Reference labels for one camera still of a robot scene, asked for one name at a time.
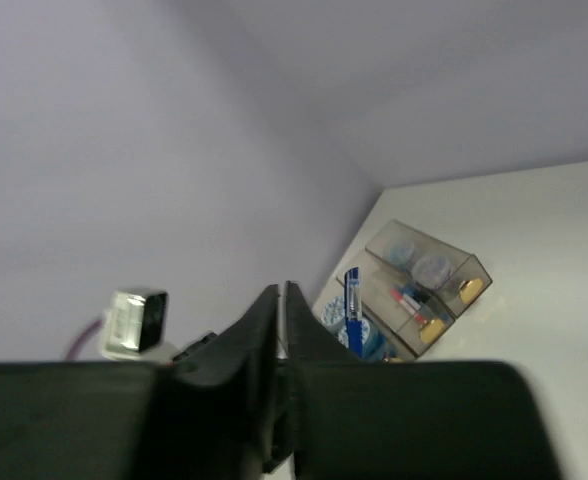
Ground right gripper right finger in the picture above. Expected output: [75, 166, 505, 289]
[285, 282, 563, 479]

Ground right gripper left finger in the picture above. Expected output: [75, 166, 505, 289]
[0, 285, 279, 479]

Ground blue white tape roll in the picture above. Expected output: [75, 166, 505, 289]
[361, 318, 387, 362]
[321, 295, 345, 335]

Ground pink white pen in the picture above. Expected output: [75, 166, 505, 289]
[391, 289, 427, 325]

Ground blue pen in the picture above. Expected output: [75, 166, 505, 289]
[344, 267, 363, 358]
[397, 283, 431, 308]

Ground clear jar blue pins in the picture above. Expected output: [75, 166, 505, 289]
[384, 238, 416, 270]

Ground clear compartment organizer tray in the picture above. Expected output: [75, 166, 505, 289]
[313, 220, 493, 362]

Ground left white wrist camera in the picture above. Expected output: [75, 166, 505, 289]
[99, 286, 169, 361]

